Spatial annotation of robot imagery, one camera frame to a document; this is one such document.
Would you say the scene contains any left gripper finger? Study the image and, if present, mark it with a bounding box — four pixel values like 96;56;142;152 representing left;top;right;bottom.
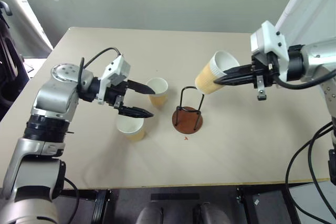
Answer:
118;106;154;119
128;80;156;94

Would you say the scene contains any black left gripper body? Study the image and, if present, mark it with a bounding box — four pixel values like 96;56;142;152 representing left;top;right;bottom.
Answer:
104;80;130;115

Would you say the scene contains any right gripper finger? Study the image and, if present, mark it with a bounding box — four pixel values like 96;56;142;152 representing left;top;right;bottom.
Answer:
213;73;255;87
222;64;253;76

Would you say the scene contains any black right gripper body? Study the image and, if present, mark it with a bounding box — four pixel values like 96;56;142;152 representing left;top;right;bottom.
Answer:
251;53;280;102

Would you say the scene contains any tan paper cup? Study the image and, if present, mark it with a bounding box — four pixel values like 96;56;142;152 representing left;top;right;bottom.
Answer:
116;115;147;142
145;77;169;109
194;50;240;95

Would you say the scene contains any white panel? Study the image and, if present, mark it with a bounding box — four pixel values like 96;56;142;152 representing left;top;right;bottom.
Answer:
274;0;336;49

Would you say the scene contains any black equipment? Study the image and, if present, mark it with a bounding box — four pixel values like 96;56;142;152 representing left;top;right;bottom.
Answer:
0;0;31;123

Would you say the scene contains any white curtain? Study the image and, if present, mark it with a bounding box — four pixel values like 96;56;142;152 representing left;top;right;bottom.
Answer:
0;0;55;59

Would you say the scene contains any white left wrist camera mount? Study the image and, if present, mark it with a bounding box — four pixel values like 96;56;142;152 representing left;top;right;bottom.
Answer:
97;55;131;105

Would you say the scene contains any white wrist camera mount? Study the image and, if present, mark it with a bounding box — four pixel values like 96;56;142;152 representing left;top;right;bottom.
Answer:
250;20;289;82
97;55;131;105

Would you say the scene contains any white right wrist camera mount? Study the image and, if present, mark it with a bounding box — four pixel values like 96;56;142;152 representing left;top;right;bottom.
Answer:
250;20;289;82

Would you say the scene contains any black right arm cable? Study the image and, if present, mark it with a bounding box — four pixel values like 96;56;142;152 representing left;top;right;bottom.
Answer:
272;68;336;90

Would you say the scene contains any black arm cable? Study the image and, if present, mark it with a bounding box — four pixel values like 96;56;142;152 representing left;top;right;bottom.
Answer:
272;68;336;90
77;47;124;93

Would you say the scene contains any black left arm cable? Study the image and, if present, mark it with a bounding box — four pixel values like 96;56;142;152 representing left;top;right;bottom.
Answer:
77;47;124;93

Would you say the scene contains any wire cup holder wooden base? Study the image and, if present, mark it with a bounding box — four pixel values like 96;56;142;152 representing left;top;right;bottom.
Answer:
172;86;205;134

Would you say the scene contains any black hanging cable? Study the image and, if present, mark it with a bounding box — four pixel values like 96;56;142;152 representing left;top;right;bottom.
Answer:
285;122;334;224
309;127;336;210

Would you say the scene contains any black cable at torso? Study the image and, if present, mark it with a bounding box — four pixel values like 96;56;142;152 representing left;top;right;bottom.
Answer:
62;177;81;223

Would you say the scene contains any black table frame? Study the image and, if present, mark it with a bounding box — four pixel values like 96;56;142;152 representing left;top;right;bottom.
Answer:
60;185;301;224

